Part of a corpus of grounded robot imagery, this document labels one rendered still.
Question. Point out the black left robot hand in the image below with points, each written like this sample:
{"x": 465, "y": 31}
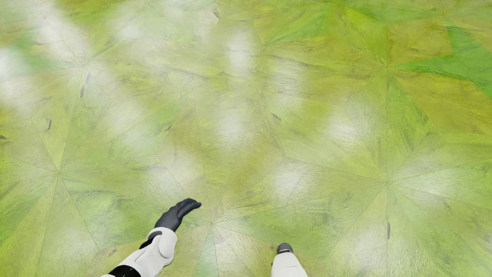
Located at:
{"x": 175, "y": 217}

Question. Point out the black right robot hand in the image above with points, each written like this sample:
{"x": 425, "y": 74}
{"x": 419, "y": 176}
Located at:
{"x": 285, "y": 248}

